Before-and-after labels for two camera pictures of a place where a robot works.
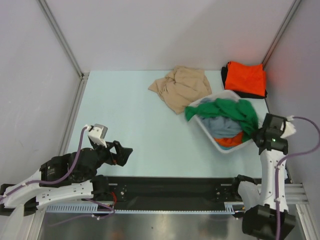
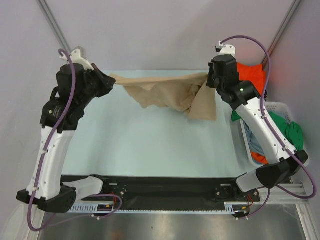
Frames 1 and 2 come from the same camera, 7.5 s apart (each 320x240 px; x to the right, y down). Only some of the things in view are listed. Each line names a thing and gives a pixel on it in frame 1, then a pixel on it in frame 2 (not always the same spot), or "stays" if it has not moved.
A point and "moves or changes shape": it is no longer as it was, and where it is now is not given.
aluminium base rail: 295,194 stays
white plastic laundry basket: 229,95 → 283,109
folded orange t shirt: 248,78 stays
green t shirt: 240,110 → 292,130
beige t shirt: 182,87 moves or changes shape
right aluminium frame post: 293,7 stays
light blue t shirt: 220,126 → 254,143
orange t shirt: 228,142 → 261,158
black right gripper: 258,135 → 213,78
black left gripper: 123,153 → 105,80
